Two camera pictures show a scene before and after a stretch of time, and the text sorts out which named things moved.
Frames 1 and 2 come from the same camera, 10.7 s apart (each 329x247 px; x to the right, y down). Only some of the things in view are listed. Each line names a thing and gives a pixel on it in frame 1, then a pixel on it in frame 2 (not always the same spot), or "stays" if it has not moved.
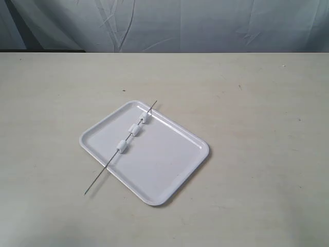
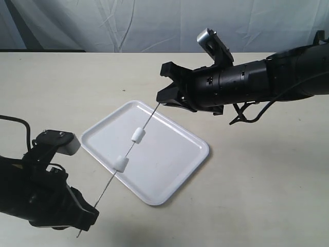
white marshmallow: [135, 129] -> [138, 135]
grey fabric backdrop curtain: [166, 26] stays
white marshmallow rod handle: [123, 146] -> [121, 164]
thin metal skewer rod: [102, 171] -> [126, 156]
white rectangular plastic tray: [151, 152] stays
